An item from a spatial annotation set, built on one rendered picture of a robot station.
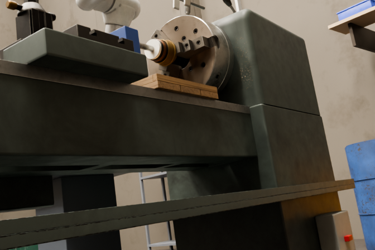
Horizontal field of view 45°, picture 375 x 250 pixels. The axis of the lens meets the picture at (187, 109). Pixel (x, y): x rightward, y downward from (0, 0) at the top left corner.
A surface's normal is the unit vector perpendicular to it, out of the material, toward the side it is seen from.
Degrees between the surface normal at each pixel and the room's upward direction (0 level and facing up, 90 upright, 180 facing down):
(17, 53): 90
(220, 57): 106
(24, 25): 90
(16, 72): 90
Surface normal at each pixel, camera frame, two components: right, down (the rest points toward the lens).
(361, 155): -0.82, 0.00
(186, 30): -0.60, -0.09
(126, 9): 0.74, 0.19
